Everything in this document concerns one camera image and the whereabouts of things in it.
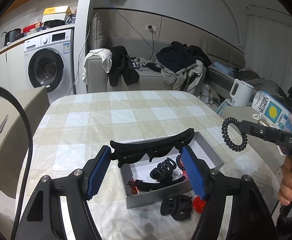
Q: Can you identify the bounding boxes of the white kitchen cabinets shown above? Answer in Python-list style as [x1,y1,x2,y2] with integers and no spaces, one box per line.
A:
[0,44,28,95]

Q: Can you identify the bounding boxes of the grey striped cushion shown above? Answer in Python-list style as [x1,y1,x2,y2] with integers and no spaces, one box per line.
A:
[88,13,109,50]

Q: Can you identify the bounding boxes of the yellow cardboard box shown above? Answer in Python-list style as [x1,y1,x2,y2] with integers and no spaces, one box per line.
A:
[42,5,71,23]

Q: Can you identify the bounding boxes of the white round pin badge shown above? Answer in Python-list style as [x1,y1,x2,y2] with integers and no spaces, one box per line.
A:
[126,178,146,194]

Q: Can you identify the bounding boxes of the white cloth on sofa arm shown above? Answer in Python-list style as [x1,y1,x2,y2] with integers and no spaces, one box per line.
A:
[82,48,112,85]

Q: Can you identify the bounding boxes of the red China pin badge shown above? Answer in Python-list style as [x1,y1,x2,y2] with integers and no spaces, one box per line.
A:
[193,196,206,214]

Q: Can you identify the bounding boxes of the grey open cardboard box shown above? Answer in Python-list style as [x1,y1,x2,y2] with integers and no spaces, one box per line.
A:
[119,130,225,209]

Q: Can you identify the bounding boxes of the grey sofa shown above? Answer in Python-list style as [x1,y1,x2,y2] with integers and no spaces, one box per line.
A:
[87,37,245,93]

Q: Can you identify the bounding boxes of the white electric kettle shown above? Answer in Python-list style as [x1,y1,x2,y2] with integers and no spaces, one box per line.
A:
[230,79,254,107]

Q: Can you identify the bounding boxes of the black long hair clip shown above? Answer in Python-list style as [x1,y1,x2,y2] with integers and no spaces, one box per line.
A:
[134,175,186,192]
[110,128,195,168]

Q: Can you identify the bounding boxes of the lemon drink carton box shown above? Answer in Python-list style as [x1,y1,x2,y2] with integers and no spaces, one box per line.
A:
[252,91,292,133]

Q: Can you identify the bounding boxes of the black hair claw clip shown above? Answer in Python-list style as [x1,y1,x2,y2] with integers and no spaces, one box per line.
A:
[150,158,177,182]

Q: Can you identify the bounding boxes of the beige chair left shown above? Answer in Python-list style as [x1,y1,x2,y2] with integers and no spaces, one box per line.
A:
[0,88,50,199]

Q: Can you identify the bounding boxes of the pile of dark clothes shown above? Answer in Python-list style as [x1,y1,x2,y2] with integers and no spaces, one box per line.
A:
[156,41,212,96]

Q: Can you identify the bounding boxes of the black garment on sofa arm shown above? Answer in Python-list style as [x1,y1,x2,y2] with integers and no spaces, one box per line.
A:
[108,46,139,87]

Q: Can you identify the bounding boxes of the white front-load washing machine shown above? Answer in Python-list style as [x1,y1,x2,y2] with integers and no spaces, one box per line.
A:
[23,28,76,103]

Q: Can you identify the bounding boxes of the wall power outlet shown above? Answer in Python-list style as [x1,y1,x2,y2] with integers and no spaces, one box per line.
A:
[145,25,157,33]

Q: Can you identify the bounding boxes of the person's right hand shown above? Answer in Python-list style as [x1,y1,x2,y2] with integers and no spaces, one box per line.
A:
[277,156,292,206]

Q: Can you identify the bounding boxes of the black cable loop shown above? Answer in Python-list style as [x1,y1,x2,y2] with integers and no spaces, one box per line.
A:
[0,84,34,240]

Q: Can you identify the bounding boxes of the black spiral hair tie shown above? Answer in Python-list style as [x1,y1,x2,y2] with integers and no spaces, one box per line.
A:
[221,117,249,153]

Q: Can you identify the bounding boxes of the checkered beige tablecloth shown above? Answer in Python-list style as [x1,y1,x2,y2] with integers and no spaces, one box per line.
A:
[24,91,279,239]

